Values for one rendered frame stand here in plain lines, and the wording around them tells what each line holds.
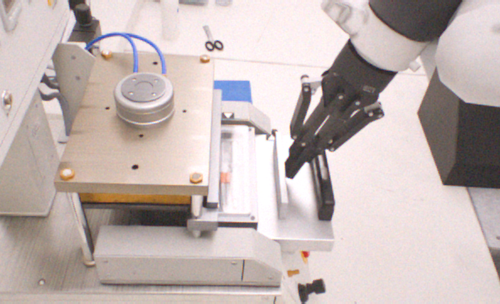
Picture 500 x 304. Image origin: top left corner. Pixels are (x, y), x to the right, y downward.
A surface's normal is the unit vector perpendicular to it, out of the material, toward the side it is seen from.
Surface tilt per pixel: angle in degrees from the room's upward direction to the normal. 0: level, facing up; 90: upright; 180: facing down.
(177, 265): 90
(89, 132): 0
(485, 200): 0
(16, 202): 90
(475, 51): 76
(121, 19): 0
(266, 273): 90
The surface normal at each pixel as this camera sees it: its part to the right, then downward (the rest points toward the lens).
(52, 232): 0.07, -0.71
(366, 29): -0.83, 0.09
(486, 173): -0.01, 0.70
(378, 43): -0.47, 0.50
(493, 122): 0.04, 0.02
